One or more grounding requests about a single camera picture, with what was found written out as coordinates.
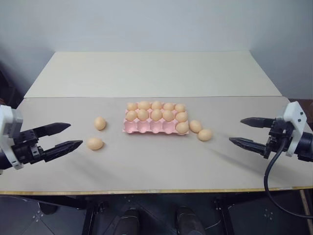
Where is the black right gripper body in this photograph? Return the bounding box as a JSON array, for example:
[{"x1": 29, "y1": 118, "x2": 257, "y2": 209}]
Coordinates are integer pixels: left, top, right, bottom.
[{"x1": 262, "y1": 117, "x2": 298, "y2": 159}]

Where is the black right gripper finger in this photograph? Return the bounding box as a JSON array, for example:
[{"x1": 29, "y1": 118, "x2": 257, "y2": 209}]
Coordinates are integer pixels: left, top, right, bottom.
[
  {"x1": 228, "y1": 137, "x2": 269, "y2": 158},
  {"x1": 240, "y1": 117, "x2": 278, "y2": 129}
]

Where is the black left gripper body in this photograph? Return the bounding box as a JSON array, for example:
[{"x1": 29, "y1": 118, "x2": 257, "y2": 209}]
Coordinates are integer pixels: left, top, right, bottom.
[{"x1": 11, "y1": 129, "x2": 46, "y2": 165}]

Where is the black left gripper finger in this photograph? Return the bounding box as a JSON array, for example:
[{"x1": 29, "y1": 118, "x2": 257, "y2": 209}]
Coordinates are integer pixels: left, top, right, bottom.
[
  {"x1": 44, "y1": 140, "x2": 84, "y2": 163},
  {"x1": 32, "y1": 122, "x2": 72, "y2": 140}
]

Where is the pink egg tray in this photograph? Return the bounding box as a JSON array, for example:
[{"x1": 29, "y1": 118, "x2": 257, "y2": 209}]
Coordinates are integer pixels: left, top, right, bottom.
[{"x1": 121, "y1": 102, "x2": 190, "y2": 136}]

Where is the dark rounded shape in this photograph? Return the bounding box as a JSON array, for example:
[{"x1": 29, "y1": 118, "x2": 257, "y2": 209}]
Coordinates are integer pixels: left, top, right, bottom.
[
  {"x1": 121, "y1": 207, "x2": 140, "y2": 235},
  {"x1": 176, "y1": 206, "x2": 206, "y2": 235}
]

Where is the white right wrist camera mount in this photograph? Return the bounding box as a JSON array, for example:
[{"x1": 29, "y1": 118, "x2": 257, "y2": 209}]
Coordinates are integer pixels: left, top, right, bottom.
[{"x1": 278, "y1": 100, "x2": 308, "y2": 158}]

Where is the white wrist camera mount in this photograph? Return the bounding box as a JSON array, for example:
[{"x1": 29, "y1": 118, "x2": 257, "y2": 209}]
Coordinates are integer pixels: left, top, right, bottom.
[
  {"x1": 278, "y1": 100, "x2": 308, "y2": 158},
  {"x1": 0, "y1": 104, "x2": 24, "y2": 170}
]

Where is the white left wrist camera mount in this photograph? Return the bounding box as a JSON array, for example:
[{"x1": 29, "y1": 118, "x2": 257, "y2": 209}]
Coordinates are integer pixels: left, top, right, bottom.
[{"x1": 0, "y1": 104, "x2": 24, "y2": 170}]

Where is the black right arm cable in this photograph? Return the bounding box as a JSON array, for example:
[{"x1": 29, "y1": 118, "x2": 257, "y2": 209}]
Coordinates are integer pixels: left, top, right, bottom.
[{"x1": 263, "y1": 136, "x2": 313, "y2": 219}]

